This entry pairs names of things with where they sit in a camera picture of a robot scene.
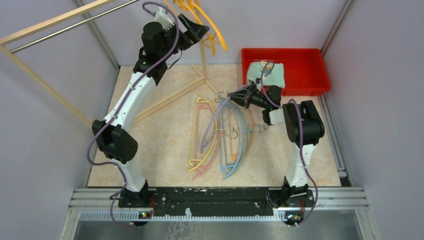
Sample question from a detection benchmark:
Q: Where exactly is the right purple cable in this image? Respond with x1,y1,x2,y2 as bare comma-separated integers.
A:
260,59,320,227

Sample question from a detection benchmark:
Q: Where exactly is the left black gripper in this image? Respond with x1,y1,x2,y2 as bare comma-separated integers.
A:
159,13,210,61

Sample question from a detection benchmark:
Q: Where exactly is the purple cable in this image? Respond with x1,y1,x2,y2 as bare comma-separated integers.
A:
86,1,181,230
260,59,320,227

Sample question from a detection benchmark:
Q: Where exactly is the white cable duct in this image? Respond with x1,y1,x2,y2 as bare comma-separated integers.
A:
79,210,288,222

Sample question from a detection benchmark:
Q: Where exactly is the green wire hanger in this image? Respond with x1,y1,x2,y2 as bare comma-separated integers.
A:
218,102,248,170

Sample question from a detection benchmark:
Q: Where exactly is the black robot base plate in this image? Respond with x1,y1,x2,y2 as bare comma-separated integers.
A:
118,187,314,217

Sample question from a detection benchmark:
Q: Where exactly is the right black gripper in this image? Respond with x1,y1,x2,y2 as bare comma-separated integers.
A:
227,83,270,110

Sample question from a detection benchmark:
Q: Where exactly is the metal hanging rod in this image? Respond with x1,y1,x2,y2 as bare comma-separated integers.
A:
0,0,138,54

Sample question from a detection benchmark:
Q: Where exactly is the red plastic bin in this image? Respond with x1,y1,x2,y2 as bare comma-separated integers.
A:
241,48,331,96

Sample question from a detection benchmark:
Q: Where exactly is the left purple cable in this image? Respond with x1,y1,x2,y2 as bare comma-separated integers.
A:
86,1,181,230

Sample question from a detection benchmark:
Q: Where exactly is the orange wire hanger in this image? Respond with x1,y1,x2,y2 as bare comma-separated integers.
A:
229,108,269,165

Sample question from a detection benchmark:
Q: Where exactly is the orange plastic hanger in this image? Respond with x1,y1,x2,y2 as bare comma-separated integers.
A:
163,0,227,56
172,0,223,56

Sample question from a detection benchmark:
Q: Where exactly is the purple wire hanger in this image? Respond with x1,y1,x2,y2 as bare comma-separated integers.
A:
199,96,234,153

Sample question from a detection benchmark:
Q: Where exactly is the blue wire hanger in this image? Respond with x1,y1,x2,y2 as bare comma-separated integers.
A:
217,99,263,180

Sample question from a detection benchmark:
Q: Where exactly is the yellow wire hanger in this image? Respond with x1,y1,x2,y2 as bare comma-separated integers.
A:
186,94,222,173

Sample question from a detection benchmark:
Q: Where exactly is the pink wire hanger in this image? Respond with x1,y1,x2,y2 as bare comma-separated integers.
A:
192,99,222,180

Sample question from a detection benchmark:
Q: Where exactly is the light green folded garment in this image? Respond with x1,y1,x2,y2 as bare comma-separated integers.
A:
246,60,286,89

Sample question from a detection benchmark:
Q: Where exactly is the aluminium frame rail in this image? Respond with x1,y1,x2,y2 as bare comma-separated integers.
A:
263,186,369,211

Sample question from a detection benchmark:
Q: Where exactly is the wooden clothes rack frame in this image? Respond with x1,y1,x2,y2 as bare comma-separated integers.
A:
0,0,220,133

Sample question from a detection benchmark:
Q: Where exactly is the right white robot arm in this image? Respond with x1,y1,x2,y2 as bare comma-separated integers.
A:
227,83,325,206

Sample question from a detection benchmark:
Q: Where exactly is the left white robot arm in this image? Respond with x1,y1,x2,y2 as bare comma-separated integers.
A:
91,4,210,207

